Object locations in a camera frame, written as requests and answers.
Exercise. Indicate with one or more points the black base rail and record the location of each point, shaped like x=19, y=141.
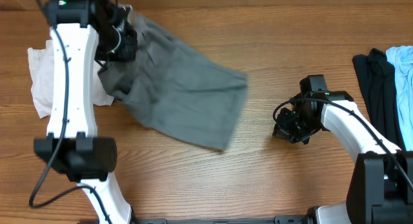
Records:
x=275, y=220

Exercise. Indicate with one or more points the black garment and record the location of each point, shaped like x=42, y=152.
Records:
x=376, y=82

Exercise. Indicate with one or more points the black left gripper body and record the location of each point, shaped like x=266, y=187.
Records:
x=116, y=46

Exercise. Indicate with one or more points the beige folded shorts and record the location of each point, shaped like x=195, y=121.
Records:
x=41, y=67

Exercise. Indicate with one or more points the light blue garment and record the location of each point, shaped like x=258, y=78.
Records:
x=401, y=58

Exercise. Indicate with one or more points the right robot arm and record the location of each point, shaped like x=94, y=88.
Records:
x=380, y=190

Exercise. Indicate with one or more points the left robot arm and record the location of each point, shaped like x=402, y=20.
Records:
x=85, y=32

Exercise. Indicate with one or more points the grey shorts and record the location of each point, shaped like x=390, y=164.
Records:
x=175, y=90

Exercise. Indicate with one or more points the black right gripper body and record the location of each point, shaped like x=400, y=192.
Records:
x=300, y=126

